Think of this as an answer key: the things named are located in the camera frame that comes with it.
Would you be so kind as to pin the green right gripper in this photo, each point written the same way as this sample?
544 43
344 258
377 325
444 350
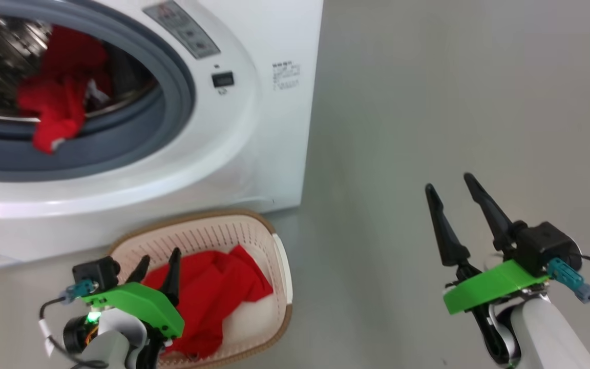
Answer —
489 284

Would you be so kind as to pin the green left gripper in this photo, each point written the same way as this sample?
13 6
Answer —
141 302

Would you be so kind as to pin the red garment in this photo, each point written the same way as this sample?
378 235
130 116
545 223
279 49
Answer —
59 97
213 297

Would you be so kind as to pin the cream perforated laundry basket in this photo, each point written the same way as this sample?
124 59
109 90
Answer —
197 233

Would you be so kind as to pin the grey rubber door gasket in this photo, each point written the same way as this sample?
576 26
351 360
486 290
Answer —
121 148

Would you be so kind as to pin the white front-load washing machine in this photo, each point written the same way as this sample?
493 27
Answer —
254 154

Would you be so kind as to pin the grey warning sticker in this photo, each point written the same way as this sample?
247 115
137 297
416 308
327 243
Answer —
182 28

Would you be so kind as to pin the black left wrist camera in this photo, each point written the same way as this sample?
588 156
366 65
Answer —
98 271

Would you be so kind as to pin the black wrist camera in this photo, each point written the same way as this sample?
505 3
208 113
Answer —
543 246
98 271

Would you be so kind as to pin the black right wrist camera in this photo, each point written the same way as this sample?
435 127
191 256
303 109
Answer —
543 246

